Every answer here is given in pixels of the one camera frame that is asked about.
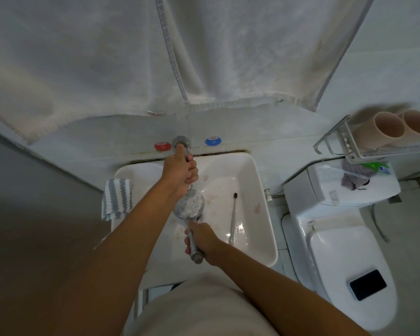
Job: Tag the person's left hand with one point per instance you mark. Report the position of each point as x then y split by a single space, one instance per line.
176 171

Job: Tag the person's right hand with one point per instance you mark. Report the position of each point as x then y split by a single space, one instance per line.
206 241

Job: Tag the person's left fingers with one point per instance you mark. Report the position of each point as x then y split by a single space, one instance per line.
193 171

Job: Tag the person's right thumb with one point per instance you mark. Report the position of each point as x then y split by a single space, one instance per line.
195 226

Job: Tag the silver shower head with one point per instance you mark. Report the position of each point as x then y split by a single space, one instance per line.
189 205

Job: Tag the chrome faucet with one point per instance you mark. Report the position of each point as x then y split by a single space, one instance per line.
181 140

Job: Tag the person's right forearm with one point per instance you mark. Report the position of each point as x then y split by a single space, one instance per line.
276 293

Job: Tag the person's left forearm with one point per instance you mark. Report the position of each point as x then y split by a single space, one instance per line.
119 255

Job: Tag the blue valve knob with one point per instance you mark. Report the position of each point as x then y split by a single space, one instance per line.
213 141

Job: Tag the grey toothbrush with dark bristles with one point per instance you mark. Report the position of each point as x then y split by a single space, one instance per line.
233 220

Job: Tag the red valve knob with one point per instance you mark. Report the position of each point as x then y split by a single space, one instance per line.
162 146

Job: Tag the white ceramic sink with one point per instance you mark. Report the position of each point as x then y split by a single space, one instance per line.
245 206

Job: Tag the white angle valve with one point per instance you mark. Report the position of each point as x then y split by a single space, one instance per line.
267 195

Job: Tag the person's light shirt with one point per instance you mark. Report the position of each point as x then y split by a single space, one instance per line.
199 307

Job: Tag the blue white striped cloth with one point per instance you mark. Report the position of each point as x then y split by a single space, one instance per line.
116 199

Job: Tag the white towel with grey edge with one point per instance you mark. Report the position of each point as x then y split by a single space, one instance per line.
259 48

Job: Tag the white toilet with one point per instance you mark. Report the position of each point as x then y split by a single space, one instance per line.
336 220

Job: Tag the white toilet seat lid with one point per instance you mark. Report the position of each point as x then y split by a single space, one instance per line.
339 255

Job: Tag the grey cloth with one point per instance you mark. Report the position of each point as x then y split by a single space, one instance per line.
353 176

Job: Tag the large white hanging towel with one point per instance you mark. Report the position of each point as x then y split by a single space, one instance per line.
73 59

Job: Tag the black smartphone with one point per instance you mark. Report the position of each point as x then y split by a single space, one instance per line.
368 285

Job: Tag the green toothpaste tube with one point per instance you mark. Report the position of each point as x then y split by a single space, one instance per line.
376 167

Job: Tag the beige cup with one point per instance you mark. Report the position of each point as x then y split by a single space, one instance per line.
379 131
418 124

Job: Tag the metal wall rack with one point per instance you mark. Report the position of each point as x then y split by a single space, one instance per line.
350 150

